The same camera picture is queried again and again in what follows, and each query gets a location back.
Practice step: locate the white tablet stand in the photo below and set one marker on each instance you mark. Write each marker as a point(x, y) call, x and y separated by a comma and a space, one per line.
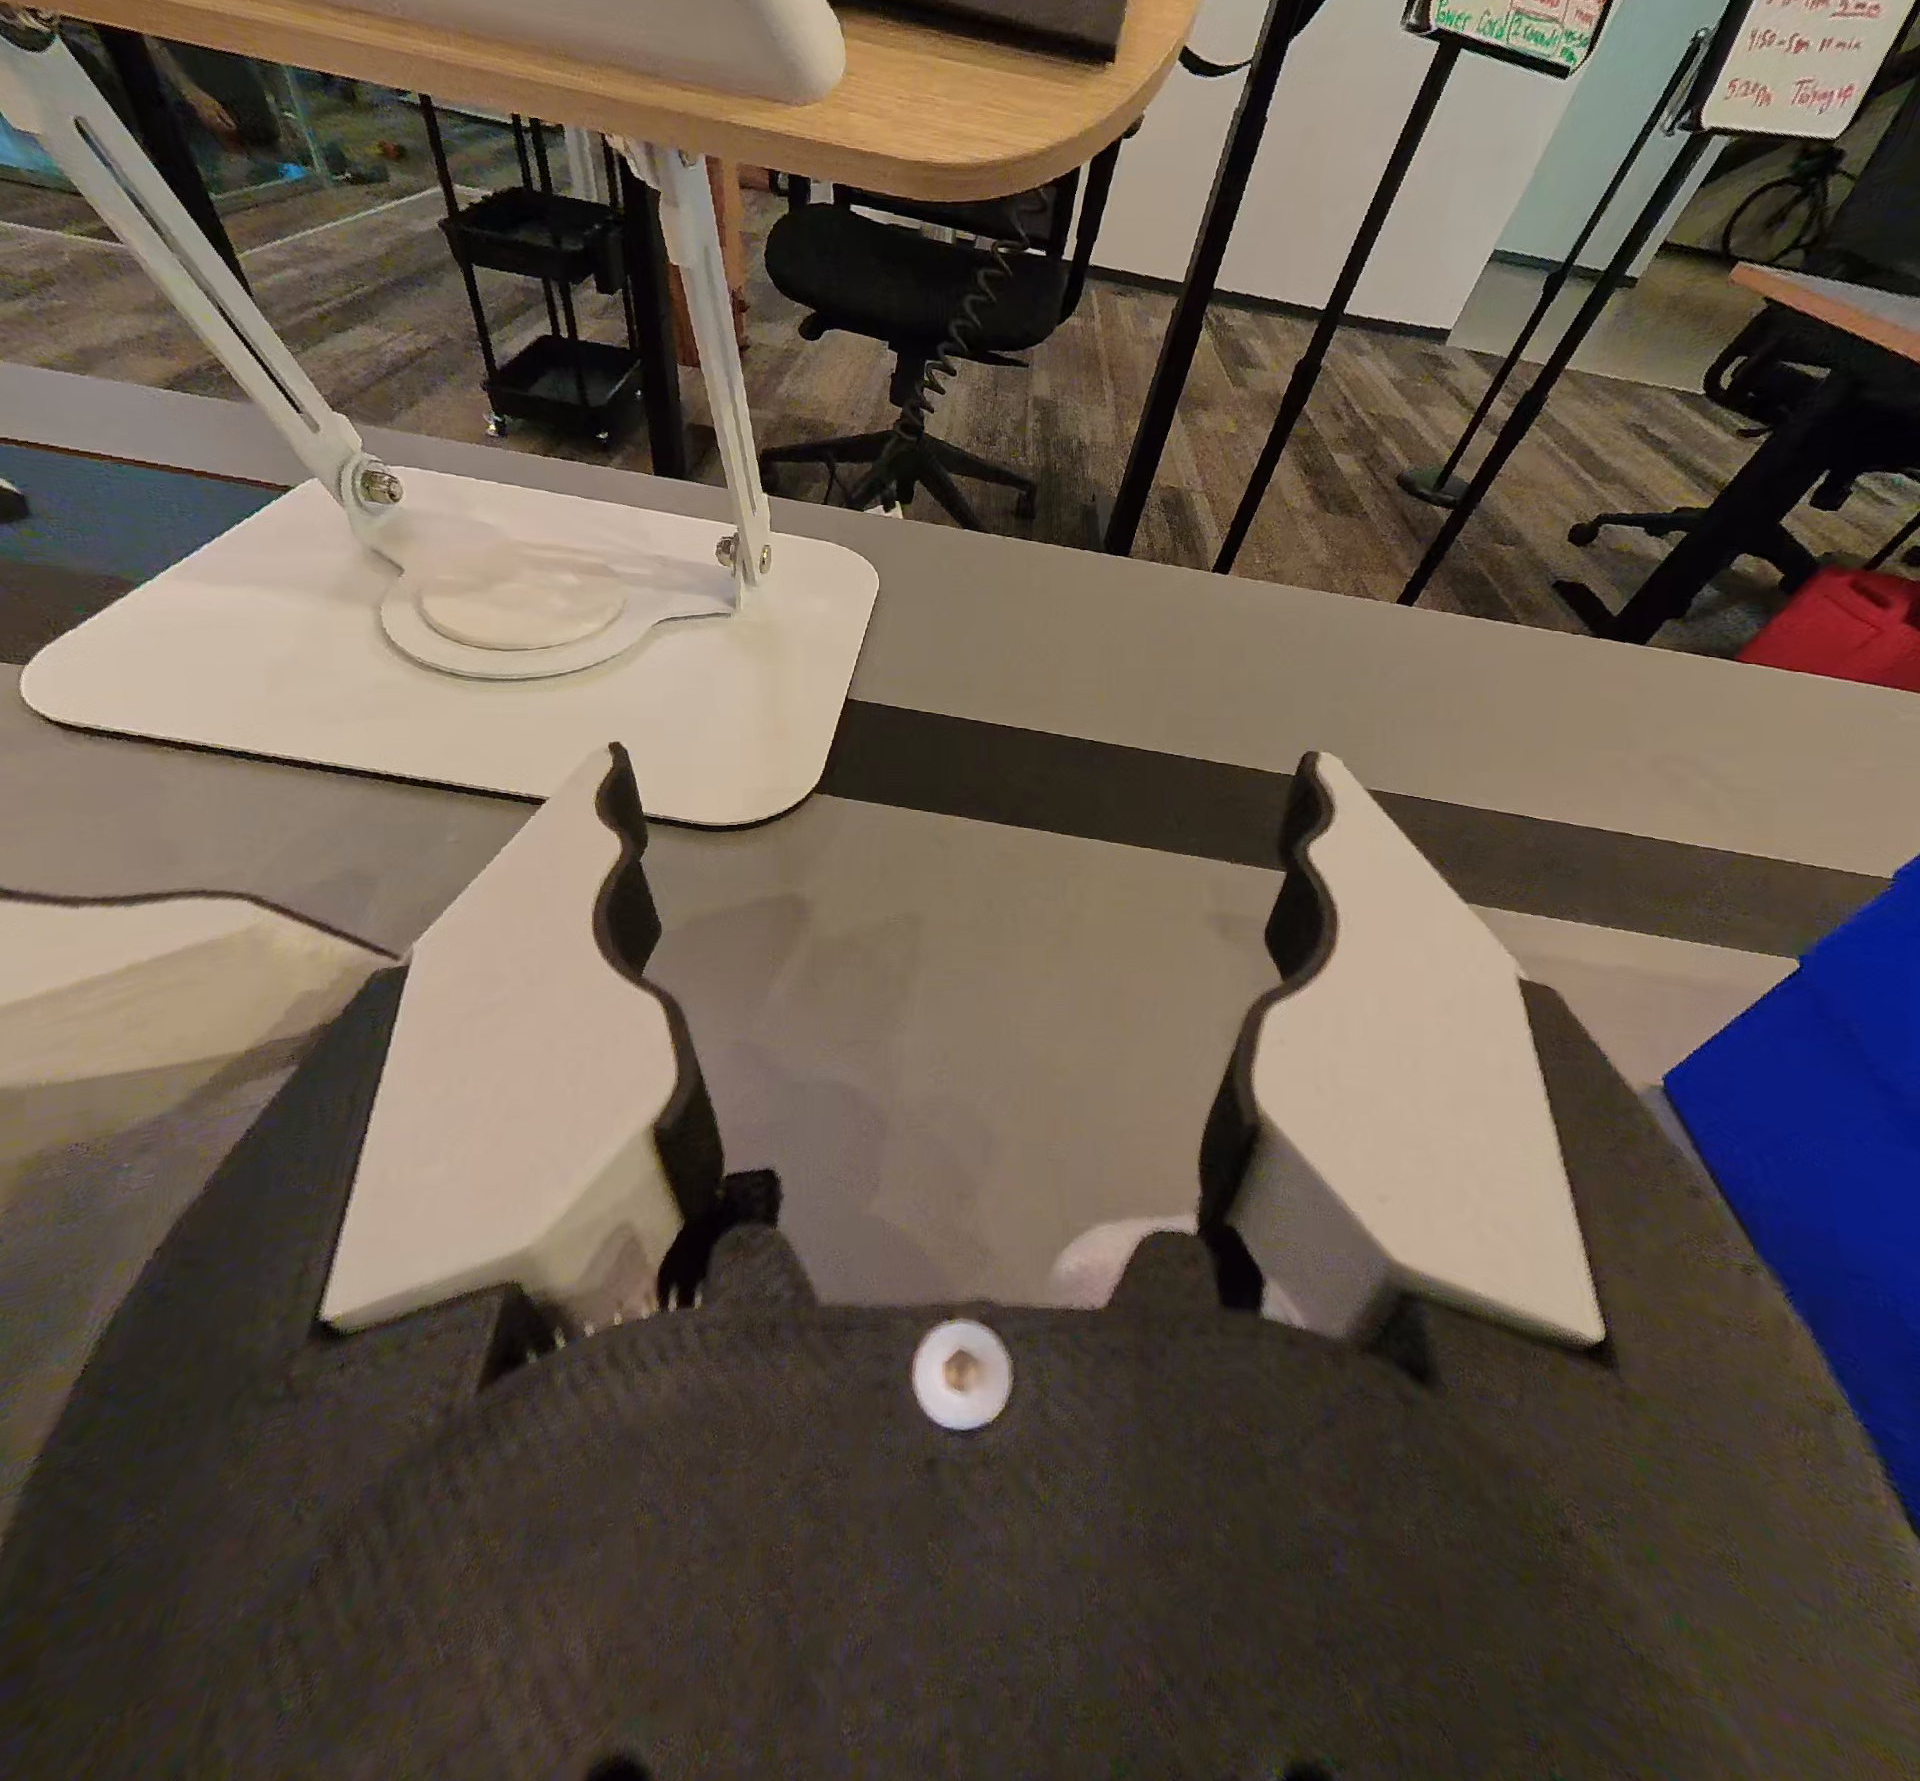
point(450, 671)

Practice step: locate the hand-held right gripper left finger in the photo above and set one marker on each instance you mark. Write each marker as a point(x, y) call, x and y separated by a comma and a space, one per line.
point(508, 1061)

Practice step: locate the red fabric bin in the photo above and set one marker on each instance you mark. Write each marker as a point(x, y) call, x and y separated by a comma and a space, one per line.
point(1839, 627)

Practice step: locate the black utility cart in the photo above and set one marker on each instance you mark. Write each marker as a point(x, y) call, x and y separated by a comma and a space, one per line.
point(554, 252)

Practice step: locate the blue plastic bin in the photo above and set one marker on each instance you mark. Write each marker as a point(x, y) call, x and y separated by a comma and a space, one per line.
point(1815, 1180)

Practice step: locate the black office chair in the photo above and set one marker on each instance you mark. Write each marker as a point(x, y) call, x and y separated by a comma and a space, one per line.
point(916, 265)
point(1784, 372)

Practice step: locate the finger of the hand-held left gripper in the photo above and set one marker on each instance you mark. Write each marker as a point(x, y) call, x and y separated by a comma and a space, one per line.
point(181, 972)

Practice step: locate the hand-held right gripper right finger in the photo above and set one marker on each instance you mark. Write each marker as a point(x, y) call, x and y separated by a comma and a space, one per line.
point(1410, 1092)

